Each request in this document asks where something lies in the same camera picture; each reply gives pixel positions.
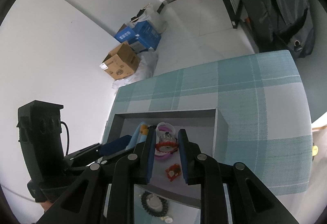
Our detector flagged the black cable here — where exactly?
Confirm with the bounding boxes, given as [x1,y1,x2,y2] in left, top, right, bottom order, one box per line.
[60,122,70,155]

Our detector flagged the black coil hair tie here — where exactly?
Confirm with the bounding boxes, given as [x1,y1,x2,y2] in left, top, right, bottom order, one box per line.
[141,191,169,217]

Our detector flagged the black backpack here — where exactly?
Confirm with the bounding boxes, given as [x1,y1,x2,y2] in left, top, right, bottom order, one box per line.
[195,0,316,58]

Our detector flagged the blue cardboard box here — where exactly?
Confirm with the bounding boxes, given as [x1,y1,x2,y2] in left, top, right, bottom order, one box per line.
[114,20,162,53]

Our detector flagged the light blue bracelet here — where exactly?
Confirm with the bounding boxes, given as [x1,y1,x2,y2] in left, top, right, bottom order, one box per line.
[128,123,150,149]

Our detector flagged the white filled bag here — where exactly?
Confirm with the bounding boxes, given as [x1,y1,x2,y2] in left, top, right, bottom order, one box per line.
[129,3,168,34]

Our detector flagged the black metal rack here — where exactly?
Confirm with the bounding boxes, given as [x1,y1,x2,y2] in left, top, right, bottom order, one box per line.
[217,0,247,29]

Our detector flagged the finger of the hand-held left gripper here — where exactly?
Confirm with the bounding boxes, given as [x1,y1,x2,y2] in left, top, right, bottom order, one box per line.
[69,155,128,171]
[65,135,131,162]

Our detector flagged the grey cardboard box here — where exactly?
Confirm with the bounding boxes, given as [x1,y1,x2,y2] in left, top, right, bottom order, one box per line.
[101,109,228,208]

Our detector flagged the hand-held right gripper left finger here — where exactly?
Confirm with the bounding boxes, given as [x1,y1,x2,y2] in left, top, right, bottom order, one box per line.
[36,126,157,224]

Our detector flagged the brown cardboard box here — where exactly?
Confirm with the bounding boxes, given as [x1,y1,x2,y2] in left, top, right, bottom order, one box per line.
[100,43,141,81]

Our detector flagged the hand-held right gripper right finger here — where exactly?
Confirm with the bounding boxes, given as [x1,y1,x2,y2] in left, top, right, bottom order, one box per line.
[178,129,300,224]

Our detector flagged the small red bead charm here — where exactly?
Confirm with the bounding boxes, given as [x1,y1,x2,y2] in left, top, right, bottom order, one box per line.
[165,163,182,182]

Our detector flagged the pink translucent bracelet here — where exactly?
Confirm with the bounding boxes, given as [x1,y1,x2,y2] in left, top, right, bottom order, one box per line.
[156,122,177,139]

